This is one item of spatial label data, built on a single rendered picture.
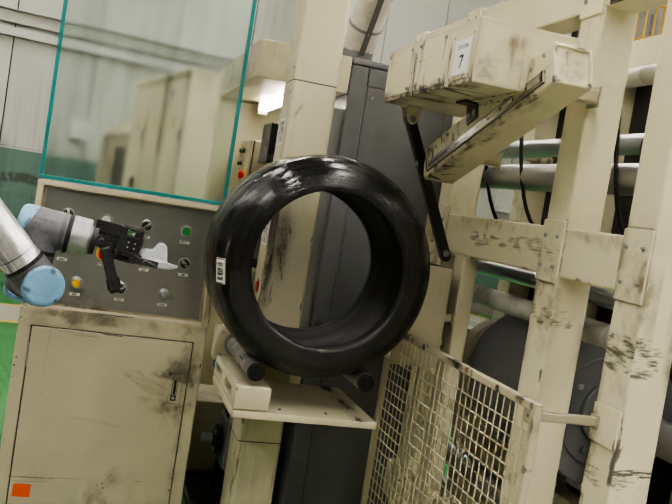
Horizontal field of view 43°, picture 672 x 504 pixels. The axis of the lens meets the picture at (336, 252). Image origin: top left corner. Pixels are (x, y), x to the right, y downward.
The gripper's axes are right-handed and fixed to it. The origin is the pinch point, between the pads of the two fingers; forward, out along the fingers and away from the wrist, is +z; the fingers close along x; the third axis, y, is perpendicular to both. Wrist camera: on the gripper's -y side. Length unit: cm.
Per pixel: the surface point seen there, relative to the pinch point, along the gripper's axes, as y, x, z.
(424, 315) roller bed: 3, 19, 76
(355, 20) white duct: 92, 78, 46
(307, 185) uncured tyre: 28.2, -11.6, 24.4
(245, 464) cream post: -52, 26, 38
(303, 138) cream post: 42, 26, 29
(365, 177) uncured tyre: 34, -11, 38
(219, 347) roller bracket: -20.0, 23.9, 21.1
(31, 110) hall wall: 65, 916, -120
